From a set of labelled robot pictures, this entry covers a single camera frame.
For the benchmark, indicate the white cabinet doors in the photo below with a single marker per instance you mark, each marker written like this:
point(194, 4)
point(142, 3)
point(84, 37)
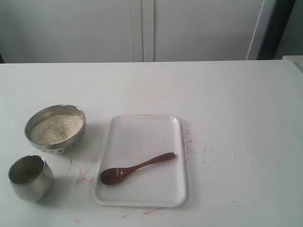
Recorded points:
point(35, 31)

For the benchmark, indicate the small steel cup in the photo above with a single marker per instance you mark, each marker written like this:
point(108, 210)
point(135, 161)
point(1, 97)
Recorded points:
point(31, 178)

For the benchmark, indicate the brown wooden spoon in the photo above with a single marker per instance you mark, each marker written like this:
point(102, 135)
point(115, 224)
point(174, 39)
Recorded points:
point(115, 175)

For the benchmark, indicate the dark vertical post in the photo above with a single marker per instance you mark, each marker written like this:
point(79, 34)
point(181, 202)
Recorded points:
point(275, 29)

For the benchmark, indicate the steel bowl of rice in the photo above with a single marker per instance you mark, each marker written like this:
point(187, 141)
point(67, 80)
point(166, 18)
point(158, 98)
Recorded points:
point(56, 129)

